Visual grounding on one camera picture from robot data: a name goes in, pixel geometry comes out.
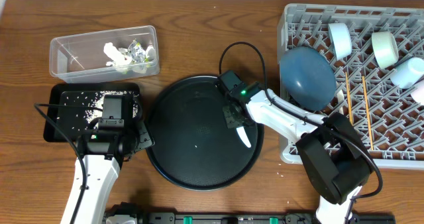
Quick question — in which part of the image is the light blue plastic knife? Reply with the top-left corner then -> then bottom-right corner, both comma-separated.
236,127 -> 252,148

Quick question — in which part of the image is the round black serving tray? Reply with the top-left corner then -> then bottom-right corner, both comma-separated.
146,76 -> 264,191

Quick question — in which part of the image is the dark blue plate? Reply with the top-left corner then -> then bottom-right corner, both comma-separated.
280,46 -> 337,111

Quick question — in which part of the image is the white tissue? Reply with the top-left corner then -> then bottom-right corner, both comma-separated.
103,42 -> 133,67
145,45 -> 156,62

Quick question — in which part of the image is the yellow foil snack wrapper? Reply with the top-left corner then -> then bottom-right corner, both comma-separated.
127,39 -> 146,64

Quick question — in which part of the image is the wooden chopstick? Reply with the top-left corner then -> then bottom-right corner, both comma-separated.
344,72 -> 353,125
361,76 -> 374,150

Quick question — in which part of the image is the light blue bowl with rice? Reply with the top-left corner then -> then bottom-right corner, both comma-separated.
328,23 -> 352,60

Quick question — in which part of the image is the mint green bowl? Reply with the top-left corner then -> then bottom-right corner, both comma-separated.
371,31 -> 399,69

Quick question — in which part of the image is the light blue cup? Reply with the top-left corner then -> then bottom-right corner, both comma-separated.
390,57 -> 424,89

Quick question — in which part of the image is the white paper cup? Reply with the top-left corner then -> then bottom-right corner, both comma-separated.
411,80 -> 424,105

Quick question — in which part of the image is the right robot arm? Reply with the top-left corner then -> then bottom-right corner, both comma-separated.
217,71 -> 379,223

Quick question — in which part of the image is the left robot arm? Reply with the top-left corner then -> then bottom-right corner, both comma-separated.
61,94 -> 154,223

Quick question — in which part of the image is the clear plastic waste bin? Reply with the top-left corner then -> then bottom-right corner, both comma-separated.
49,25 -> 160,84

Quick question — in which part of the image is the grey dishwasher rack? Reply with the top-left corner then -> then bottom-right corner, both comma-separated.
277,3 -> 423,170

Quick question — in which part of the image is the black rectangular tray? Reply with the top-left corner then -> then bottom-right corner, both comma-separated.
47,82 -> 142,140

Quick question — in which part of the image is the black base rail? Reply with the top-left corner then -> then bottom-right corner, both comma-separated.
104,211 -> 397,224

